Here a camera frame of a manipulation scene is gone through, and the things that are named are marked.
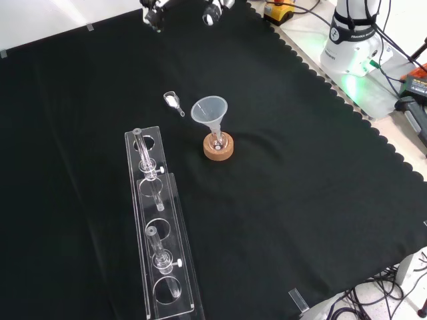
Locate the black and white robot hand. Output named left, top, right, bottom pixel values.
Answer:
left=139, top=0, right=235, bottom=33

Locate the clear glass weighing funnel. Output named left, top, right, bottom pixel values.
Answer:
left=163, top=91, right=186, bottom=118

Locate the translucent plastic funnel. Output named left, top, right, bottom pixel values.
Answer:
left=190, top=95, right=229, bottom=148

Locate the clear acrylic funnel stand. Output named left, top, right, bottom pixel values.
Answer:
left=123, top=125, right=205, bottom=320

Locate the yellow stop button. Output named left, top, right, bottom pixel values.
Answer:
left=263, top=0, right=297, bottom=27

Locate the round-bottom glass flask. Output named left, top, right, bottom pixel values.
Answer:
left=207, top=129, right=228, bottom=151

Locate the black cloth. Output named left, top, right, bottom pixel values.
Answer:
left=0, top=0, right=427, bottom=320

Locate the pale board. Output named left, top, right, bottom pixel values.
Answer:
left=248, top=0, right=427, bottom=123

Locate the black tripod leg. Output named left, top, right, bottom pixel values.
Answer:
left=409, top=42, right=427, bottom=69

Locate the black and orange power adapter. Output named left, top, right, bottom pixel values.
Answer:
left=399, top=72, right=427, bottom=98

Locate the black clamp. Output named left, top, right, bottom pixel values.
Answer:
left=394, top=95, right=427, bottom=149

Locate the cork ring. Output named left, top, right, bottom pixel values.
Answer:
left=203, top=131, right=235, bottom=162

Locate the black cable bundle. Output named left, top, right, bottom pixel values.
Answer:
left=308, top=248, right=427, bottom=320

